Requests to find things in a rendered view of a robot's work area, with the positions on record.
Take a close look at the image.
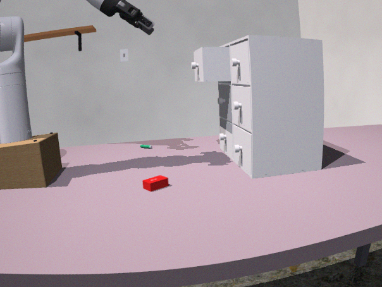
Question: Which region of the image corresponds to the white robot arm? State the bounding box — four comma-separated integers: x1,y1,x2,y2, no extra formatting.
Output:
0,16,32,144

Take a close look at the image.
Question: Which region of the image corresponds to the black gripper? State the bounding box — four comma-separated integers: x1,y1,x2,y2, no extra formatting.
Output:
100,0,154,35

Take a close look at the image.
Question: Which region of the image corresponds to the white chest of drawers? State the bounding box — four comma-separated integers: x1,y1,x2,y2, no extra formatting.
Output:
218,35,324,179

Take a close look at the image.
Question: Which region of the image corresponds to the red 9v battery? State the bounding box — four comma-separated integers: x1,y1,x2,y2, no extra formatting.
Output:
142,175,168,192

